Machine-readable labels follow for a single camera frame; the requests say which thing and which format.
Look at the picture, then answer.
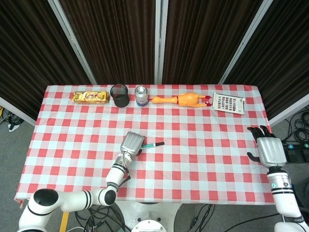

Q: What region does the dark partition panel white frame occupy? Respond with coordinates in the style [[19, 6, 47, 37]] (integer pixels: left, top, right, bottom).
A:
[[0, 0, 98, 127], [161, 0, 267, 86], [218, 0, 309, 127], [53, 0, 162, 86]]

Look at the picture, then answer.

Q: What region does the red white checkered tablecloth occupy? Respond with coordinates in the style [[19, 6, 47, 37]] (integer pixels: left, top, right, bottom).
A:
[[14, 84, 288, 206]]

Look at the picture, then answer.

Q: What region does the black cable tangle under robot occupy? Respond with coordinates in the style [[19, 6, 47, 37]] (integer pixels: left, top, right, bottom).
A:
[[72, 204, 132, 232]]

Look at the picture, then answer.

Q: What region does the golden snack packet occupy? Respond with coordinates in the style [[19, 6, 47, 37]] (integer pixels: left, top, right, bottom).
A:
[[70, 90, 111, 105]]

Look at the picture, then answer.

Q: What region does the black mesh pen holder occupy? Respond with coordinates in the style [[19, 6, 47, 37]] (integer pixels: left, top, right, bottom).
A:
[[110, 83, 130, 108]]

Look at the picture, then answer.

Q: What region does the silver blue drink can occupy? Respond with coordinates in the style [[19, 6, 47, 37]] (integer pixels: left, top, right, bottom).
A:
[[134, 86, 149, 107]]

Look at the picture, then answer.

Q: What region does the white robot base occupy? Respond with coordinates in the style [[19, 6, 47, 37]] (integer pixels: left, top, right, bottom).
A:
[[115, 202, 182, 232]]

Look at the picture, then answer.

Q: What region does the yellow rubber chicken toy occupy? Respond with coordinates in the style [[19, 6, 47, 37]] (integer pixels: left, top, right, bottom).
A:
[[149, 92, 213, 109]]

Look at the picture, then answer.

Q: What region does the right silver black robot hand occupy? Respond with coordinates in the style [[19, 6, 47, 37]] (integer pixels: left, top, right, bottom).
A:
[[246, 125, 288, 168]]

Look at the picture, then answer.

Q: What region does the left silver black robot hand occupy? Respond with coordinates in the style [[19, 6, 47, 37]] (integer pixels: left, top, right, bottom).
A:
[[119, 131, 146, 157]]

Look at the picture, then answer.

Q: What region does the black floor cable bundle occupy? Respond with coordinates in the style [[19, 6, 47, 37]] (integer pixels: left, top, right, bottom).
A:
[[284, 105, 309, 145], [0, 105, 25, 132]]

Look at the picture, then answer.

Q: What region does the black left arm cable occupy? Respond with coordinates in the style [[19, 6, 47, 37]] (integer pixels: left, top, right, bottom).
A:
[[117, 166, 131, 188]]

